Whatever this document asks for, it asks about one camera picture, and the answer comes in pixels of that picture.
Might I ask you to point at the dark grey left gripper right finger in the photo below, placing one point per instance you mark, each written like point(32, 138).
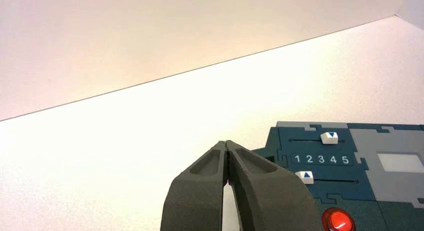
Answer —
point(271, 203)

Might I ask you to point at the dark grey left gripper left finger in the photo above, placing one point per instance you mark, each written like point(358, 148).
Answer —
point(192, 203)

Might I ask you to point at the white slider cap blue triangle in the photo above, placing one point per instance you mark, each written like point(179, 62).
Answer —
point(329, 138)
point(303, 178)

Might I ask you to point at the teal and grey control box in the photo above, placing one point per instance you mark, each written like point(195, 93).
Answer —
point(331, 193)

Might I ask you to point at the red round push button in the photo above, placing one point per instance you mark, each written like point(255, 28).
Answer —
point(338, 221)

